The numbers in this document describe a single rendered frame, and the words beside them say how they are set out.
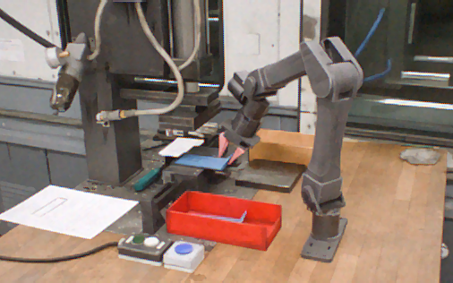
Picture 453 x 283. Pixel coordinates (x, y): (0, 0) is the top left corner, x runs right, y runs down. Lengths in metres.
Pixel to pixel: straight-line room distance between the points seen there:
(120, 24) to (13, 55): 1.34
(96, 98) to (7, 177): 1.52
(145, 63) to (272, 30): 0.70
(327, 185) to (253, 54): 0.93
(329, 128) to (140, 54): 0.54
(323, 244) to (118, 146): 0.64
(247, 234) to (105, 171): 0.54
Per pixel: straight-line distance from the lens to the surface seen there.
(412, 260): 1.28
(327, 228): 1.28
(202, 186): 1.48
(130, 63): 1.47
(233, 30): 2.08
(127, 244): 1.26
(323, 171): 1.22
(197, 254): 1.21
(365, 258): 1.27
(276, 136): 1.80
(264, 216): 1.36
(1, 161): 3.00
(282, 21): 2.00
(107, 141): 1.58
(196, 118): 1.39
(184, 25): 1.40
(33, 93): 2.70
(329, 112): 1.17
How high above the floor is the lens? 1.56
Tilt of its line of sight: 20 degrees down
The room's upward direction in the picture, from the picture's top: 2 degrees counter-clockwise
